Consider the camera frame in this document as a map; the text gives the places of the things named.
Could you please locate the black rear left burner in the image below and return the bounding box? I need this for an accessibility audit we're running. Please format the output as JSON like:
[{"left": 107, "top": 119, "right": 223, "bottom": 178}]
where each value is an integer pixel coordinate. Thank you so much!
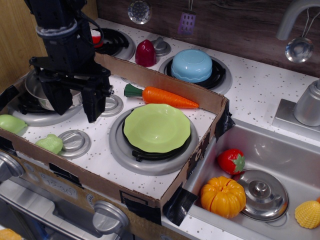
[{"left": 95, "top": 28, "right": 130, "bottom": 56}]

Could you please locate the hanging metal ladle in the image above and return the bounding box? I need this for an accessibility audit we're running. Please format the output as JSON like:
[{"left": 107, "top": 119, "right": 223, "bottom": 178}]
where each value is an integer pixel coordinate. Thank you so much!
[{"left": 285, "top": 9, "right": 318, "bottom": 64}]

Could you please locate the hanging metal skimmer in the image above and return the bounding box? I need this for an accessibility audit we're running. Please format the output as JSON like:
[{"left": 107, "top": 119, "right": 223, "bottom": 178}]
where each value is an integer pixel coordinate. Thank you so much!
[{"left": 127, "top": 0, "right": 152, "bottom": 25}]

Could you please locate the light green toy vegetable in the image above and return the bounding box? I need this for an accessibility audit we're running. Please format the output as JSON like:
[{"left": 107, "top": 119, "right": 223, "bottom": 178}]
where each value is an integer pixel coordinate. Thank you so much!
[{"left": 0, "top": 114, "right": 28, "bottom": 134}]

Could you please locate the metal sink basin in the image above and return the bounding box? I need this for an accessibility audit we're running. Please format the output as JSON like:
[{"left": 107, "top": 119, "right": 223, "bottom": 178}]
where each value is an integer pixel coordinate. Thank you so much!
[{"left": 185, "top": 120, "right": 320, "bottom": 240}]

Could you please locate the silver oven knob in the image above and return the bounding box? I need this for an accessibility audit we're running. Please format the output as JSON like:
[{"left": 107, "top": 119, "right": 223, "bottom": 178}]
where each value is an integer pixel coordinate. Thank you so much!
[
  {"left": 0, "top": 151, "right": 25, "bottom": 182},
  {"left": 92, "top": 200, "right": 129, "bottom": 235}
]

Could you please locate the hanging purple spatula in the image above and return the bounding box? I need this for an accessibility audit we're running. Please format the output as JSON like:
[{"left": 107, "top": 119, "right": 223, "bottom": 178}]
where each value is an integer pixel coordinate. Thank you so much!
[{"left": 177, "top": 0, "right": 197, "bottom": 35}]

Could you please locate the black front right burner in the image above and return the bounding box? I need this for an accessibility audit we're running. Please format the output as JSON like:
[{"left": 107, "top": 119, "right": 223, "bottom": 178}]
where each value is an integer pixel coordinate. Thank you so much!
[{"left": 122, "top": 114, "right": 192, "bottom": 162}]

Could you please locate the orange toy carrot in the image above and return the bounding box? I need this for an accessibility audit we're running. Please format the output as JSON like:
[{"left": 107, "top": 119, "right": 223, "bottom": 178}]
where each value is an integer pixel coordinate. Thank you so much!
[{"left": 124, "top": 84, "right": 199, "bottom": 109}]

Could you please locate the yellow toy corn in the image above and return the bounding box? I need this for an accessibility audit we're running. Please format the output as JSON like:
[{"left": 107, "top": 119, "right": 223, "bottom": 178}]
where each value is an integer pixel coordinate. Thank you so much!
[{"left": 294, "top": 200, "right": 320, "bottom": 229}]

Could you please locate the silver stove knob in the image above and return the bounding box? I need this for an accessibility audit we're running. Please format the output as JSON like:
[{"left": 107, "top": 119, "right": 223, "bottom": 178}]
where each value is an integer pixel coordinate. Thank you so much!
[
  {"left": 151, "top": 37, "right": 171, "bottom": 57},
  {"left": 58, "top": 130, "right": 92, "bottom": 159},
  {"left": 100, "top": 94, "right": 124, "bottom": 118}
]

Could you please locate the black burner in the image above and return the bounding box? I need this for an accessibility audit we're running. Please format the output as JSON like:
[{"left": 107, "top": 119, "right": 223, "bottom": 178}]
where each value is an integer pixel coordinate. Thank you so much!
[
  {"left": 18, "top": 92, "right": 50, "bottom": 115},
  {"left": 163, "top": 58, "right": 227, "bottom": 89},
  {"left": 122, "top": 114, "right": 192, "bottom": 162},
  {"left": 95, "top": 28, "right": 130, "bottom": 56}
]

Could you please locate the dark red toy vegetable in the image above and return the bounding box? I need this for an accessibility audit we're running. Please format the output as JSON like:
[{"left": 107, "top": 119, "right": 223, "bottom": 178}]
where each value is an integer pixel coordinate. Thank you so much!
[{"left": 135, "top": 39, "right": 157, "bottom": 67}]

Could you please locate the stainless steel pot lid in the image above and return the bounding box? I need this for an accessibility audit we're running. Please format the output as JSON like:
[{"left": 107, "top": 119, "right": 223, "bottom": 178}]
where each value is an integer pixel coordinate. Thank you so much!
[{"left": 232, "top": 169, "right": 289, "bottom": 222}]

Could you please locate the black rear right burner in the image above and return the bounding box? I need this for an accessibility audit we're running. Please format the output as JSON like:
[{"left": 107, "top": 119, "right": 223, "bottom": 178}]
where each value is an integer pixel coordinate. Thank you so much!
[{"left": 163, "top": 58, "right": 227, "bottom": 89}]

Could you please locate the red and white toy food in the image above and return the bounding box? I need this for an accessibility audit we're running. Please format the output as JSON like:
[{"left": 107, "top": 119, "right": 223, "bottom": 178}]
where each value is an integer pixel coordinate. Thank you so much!
[{"left": 90, "top": 29, "right": 104, "bottom": 48}]

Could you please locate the black front left burner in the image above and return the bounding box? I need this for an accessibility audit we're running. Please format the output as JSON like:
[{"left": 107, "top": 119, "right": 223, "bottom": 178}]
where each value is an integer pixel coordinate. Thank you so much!
[{"left": 18, "top": 92, "right": 50, "bottom": 115}]

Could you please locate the light green toy broccoli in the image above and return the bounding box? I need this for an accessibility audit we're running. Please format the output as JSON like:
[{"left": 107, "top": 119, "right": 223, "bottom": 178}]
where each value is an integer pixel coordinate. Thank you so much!
[{"left": 35, "top": 133, "right": 63, "bottom": 154}]

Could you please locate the light green plastic plate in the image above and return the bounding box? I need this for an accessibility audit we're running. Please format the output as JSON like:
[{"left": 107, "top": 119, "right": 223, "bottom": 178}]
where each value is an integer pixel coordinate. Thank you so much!
[{"left": 123, "top": 103, "right": 191, "bottom": 154}]

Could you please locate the orange toy pumpkin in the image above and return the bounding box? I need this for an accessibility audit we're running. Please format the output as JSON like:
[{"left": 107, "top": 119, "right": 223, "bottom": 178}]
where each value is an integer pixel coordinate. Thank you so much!
[{"left": 200, "top": 176, "right": 247, "bottom": 219}]

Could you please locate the red toy strawberry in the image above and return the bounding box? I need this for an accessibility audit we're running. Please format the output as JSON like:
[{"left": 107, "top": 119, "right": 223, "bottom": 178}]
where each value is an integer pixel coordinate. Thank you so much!
[{"left": 217, "top": 148, "right": 245, "bottom": 175}]

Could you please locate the brown cardboard fence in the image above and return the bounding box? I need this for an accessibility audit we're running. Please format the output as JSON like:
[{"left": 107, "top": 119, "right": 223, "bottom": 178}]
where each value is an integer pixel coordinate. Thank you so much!
[{"left": 0, "top": 53, "right": 232, "bottom": 223}]

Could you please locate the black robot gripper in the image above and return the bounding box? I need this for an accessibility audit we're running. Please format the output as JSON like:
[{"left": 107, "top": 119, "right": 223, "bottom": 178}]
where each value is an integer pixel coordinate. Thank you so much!
[{"left": 28, "top": 21, "right": 115, "bottom": 123}]

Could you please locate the light blue plastic bowl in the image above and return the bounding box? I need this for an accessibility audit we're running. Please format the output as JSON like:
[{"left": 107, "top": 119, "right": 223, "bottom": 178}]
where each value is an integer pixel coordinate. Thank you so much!
[{"left": 170, "top": 49, "right": 213, "bottom": 83}]

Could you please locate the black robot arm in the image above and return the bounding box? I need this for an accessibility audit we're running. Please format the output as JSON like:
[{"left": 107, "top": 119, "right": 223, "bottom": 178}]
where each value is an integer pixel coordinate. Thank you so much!
[{"left": 25, "top": 0, "right": 113, "bottom": 123}]

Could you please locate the silver toy faucet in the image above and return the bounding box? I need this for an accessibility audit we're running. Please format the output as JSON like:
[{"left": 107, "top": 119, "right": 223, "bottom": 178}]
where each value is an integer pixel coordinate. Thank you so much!
[{"left": 272, "top": 0, "right": 320, "bottom": 140}]

